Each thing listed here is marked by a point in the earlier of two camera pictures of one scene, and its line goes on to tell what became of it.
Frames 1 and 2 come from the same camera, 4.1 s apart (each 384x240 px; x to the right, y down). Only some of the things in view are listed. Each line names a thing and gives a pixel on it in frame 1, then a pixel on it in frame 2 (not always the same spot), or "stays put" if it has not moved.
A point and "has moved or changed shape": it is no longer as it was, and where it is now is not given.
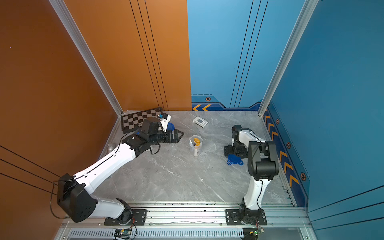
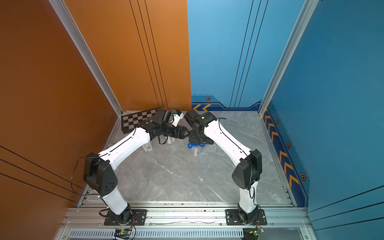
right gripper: (243, 153) to (193, 138)
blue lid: (233, 159) has moved or changed shape
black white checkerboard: (132, 122) stays put
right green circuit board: (251, 233) stays put
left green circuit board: (122, 233) stays put
